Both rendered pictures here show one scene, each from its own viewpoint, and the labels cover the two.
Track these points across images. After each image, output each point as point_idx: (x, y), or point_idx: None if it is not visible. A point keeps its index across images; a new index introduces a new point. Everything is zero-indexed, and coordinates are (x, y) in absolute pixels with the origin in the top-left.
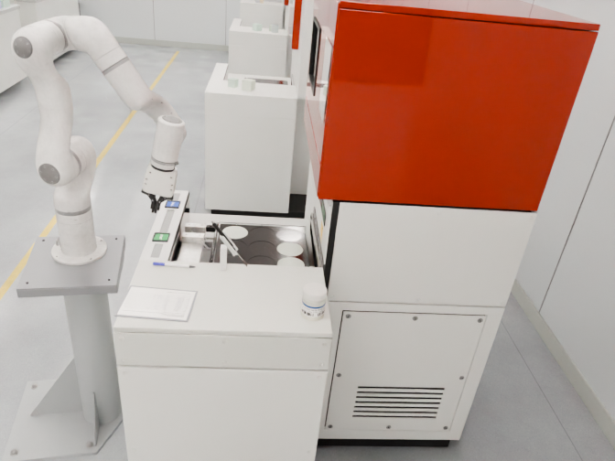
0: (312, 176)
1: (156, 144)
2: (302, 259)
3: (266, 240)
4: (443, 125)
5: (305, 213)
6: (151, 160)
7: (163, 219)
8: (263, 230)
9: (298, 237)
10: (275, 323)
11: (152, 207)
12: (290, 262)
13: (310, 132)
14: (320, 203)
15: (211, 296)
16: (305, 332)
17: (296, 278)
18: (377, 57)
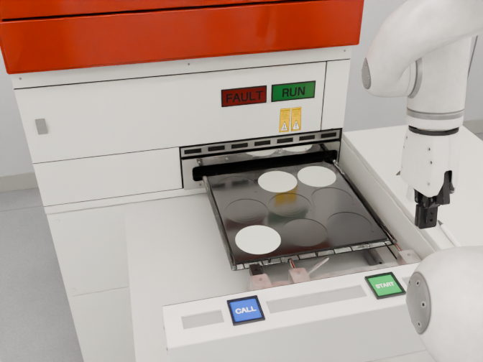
0: (102, 140)
1: (466, 77)
2: (297, 169)
3: (264, 203)
4: None
5: (56, 235)
6: (460, 120)
7: (318, 305)
8: (233, 212)
9: (238, 178)
10: (477, 148)
11: (437, 214)
12: (310, 177)
13: (187, 25)
14: (258, 98)
15: (482, 195)
16: (470, 131)
17: (382, 145)
18: None
